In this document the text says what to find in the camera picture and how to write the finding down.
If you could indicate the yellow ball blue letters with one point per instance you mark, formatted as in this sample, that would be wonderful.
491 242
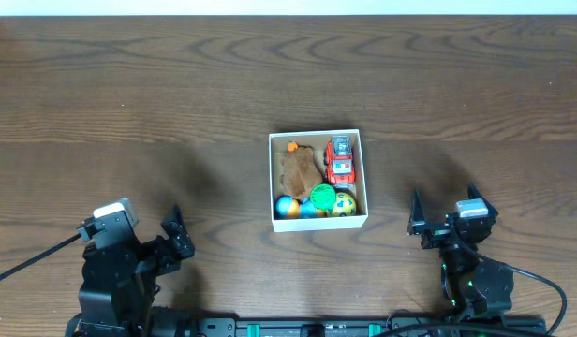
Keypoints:
345 205

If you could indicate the white cardboard box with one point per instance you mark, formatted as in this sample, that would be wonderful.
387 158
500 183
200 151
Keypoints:
277 146

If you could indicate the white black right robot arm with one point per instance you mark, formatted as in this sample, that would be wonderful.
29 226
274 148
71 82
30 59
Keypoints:
475 286

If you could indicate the orange blue duck toy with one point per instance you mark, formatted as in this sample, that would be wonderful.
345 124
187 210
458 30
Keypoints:
287 207

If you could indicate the brown plush bear toy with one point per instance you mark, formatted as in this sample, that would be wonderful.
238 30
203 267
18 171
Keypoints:
300 173

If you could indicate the green ribbed ball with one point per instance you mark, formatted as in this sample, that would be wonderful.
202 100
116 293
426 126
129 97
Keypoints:
323 197

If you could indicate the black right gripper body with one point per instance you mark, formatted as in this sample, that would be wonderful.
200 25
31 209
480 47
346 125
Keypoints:
453 257

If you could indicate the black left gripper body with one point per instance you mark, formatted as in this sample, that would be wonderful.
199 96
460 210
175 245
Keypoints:
164 250

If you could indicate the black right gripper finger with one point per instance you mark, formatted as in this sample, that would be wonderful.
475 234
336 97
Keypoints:
474 193
416 224

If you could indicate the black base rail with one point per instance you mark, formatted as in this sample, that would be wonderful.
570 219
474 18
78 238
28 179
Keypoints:
166 322

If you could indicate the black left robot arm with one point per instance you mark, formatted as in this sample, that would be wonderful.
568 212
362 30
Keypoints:
124 311

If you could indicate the red toy car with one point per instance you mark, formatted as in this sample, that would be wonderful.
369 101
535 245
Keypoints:
339 161

